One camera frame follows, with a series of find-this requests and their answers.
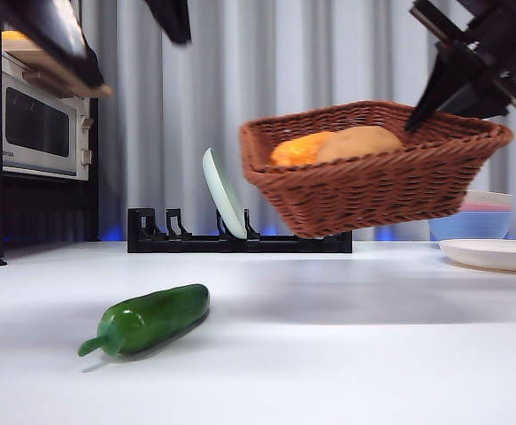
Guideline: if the black dish rack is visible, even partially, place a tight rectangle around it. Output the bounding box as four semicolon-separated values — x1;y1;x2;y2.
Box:
127;206;354;254

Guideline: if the white flat plate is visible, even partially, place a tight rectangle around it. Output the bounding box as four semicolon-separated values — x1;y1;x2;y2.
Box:
438;238;516;274

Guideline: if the tan round potato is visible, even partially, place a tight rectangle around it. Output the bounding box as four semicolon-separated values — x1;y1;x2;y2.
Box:
315;126;404;165

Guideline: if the cream toaster oven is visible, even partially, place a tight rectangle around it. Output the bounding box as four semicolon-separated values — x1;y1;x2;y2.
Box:
0;43;94;182

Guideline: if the pink bowl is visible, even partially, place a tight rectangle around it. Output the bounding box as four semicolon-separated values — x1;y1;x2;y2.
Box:
460;201;513;213

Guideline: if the grey pleated curtain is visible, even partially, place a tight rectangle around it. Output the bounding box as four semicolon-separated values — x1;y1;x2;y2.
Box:
0;0;516;243

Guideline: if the light wooden board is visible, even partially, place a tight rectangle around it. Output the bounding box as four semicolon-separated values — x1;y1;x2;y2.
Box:
1;48;113;99

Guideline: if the cream bowl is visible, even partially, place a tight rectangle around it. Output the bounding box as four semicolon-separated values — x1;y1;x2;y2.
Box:
465;189;513;207

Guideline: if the pale green plate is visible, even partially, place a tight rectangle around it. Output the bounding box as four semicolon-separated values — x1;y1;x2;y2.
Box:
202;147;246;240

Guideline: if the glossy green cucumber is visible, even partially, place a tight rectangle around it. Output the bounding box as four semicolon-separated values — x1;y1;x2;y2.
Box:
78;283;211;358

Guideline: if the brown wicker basket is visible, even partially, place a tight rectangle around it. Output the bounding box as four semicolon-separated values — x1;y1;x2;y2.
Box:
238;100;514;239

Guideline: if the orange plastic corn cob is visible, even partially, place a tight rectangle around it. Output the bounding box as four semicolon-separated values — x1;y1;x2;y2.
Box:
270;131;335;168

